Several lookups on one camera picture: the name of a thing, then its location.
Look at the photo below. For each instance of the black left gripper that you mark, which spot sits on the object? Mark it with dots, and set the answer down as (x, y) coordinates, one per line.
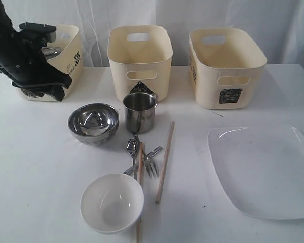
(22, 60)

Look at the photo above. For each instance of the stainless steel bowl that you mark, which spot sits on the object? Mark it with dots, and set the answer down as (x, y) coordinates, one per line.
(94, 124)

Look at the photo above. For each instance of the stainless steel mug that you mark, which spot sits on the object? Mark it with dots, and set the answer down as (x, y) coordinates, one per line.
(140, 111)

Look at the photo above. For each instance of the stainless steel spoon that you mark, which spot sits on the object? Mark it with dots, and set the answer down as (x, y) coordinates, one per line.
(132, 147)

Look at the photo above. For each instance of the wooden chopstick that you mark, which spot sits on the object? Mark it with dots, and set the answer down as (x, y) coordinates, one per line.
(164, 166)
(140, 167)

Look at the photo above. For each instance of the white ceramic bowl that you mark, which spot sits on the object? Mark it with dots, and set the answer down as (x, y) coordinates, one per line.
(112, 203)

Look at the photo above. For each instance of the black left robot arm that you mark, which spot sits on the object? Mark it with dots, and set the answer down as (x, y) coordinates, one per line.
(5, 26)

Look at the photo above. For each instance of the cream bin with black circle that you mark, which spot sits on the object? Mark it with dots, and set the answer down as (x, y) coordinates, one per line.
(65, 53)

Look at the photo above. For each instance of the cream bin with black triangle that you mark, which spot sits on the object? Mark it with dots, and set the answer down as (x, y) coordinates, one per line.
(141, 53)

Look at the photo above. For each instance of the stainless steel fork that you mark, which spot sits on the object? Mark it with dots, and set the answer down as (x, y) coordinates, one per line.
(148, 162)

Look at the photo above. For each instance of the stainless steel knife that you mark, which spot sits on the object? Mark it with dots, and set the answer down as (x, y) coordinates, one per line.
(153, 153)

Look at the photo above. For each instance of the cream bin with black square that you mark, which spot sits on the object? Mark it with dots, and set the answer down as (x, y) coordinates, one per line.
(225, 67)

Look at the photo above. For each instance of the white square plate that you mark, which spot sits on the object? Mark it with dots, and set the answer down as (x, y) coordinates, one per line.
(261, 169)

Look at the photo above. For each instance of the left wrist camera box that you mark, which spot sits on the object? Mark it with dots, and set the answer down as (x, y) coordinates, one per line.
(33, 31)

